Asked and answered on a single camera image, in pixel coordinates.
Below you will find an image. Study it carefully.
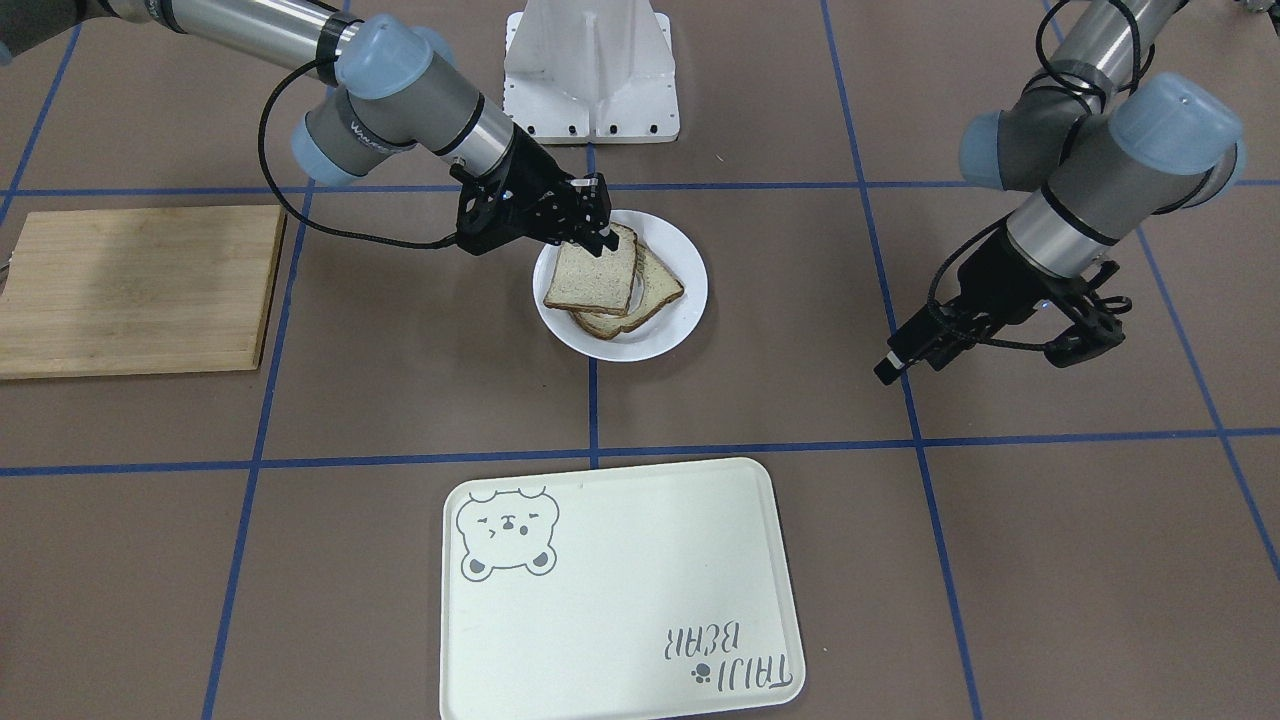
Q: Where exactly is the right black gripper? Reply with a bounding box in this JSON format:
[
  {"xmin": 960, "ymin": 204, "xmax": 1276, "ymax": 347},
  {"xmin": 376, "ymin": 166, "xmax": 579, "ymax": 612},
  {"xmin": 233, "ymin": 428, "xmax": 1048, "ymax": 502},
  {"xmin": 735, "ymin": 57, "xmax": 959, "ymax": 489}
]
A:
[{"xmin": 454, "ymin": 165, "xmax": 620, "ymax": 258}]

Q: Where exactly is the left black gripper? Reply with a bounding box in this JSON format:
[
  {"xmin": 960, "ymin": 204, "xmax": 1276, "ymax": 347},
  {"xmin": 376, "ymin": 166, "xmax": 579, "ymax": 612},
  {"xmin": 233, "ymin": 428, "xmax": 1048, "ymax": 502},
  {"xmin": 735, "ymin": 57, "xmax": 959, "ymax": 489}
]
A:
[{"xmin": 874, "ymin": 222, "xmax": 1133, "ymax": 386}]

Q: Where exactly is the bread slice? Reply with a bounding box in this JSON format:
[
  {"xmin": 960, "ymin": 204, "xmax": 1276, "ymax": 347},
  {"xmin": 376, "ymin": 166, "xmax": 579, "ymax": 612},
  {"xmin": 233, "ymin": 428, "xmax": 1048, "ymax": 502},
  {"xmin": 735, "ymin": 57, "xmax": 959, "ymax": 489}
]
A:
[
  {"xmin": 570, "ymin": 242, "xmax": 685, "ymax": 341},
  {"xmin": 543, "ymin": 222, "xmax": 637, "ymax": 316}
]

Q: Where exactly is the white round plate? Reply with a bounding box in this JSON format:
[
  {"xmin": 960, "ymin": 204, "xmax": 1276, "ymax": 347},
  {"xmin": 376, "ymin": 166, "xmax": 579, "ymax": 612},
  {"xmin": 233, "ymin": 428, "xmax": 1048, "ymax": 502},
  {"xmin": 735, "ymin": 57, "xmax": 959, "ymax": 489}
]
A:
[{"xmin": 532, "ymin": 209, "xmax": 709, "ymax": 363}]

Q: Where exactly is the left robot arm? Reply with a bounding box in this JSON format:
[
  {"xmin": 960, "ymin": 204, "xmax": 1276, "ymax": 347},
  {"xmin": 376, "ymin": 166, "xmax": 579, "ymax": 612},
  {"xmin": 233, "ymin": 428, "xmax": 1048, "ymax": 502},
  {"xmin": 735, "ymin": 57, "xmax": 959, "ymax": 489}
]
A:
[{"xmin": 874, "ymin": 1, "xmax": 1245, "ymax": 384}]

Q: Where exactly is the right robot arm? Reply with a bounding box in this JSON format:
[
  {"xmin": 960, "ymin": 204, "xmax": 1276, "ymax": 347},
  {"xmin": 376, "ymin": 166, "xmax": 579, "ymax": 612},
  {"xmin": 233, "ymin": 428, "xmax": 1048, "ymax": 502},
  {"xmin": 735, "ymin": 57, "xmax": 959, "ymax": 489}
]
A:
[{"xmin": 27, "ymin": 1, "xmax": 620, "ymax": 256}]

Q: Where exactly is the bread slice under egg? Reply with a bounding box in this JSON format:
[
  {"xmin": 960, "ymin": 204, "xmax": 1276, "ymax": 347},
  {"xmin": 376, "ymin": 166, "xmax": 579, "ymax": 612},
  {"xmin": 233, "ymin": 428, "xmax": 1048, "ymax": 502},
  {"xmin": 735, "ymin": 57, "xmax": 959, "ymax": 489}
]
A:
[{"xmin": 570, "ymin": 242, "xmax": 685, "ymax": 341}]

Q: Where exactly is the cream bear serving tray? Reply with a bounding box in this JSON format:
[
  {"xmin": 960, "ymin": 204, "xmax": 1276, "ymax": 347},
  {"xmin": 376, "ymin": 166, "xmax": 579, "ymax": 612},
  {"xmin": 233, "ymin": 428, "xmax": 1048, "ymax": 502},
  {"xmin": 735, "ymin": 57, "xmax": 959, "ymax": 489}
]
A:
[{"xmin": 439, "ymin": 457, "xmax": 806, "ymax": 719}]

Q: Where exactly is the wooden cutting board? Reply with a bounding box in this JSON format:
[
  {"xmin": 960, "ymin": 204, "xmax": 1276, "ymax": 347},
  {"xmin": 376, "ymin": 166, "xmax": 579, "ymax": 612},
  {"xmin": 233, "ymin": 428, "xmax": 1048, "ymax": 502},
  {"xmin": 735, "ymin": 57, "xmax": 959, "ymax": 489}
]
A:
[{"xmin": 1, "ymin": 205, "xmax": 285, "ymax": 380}]

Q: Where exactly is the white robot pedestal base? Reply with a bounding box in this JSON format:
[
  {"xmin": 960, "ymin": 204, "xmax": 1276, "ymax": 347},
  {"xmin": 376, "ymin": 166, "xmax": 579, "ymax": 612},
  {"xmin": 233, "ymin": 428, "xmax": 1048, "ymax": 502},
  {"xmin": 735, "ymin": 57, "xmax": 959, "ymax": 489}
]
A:
[{"xmin": 503, "ymin": 1, "xmax": 681, "ymax": 145}]

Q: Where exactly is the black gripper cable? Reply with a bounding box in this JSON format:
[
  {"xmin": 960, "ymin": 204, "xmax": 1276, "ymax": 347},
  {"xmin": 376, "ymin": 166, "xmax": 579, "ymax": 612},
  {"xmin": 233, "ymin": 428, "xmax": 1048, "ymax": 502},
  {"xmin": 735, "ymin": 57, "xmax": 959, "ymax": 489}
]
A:
[{"xmin": 257, "ymin": 55, "xmax": 461, "ymax": 250}]

